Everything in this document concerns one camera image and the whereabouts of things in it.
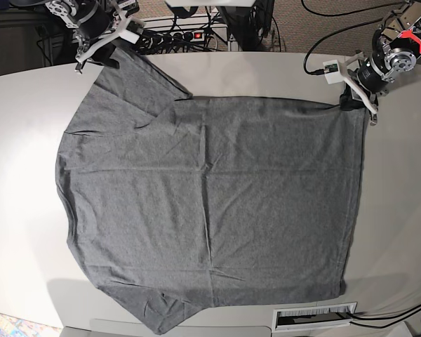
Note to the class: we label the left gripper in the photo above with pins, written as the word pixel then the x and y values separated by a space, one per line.
pixel 363 84

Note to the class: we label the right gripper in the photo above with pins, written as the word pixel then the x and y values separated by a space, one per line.
pixel 96 29

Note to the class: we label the grey T-shirt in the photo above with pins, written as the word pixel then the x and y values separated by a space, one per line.
pixel 176 204

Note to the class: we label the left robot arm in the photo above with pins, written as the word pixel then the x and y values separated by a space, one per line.
pixel 396 50

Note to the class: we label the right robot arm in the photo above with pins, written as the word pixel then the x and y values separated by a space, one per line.
pixel 67 10

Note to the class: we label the black power strip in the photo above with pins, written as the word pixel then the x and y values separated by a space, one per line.
pixel 188 38

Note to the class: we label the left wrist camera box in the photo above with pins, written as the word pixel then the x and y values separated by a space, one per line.
pixel 333 72

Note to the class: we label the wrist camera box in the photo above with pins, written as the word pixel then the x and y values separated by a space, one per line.
pixel 333 72
pixel 132 32

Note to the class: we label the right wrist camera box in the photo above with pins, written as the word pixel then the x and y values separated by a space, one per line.
pixel 132 32

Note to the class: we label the white cable grommet tray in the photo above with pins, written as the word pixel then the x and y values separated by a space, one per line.
pixel 313 318

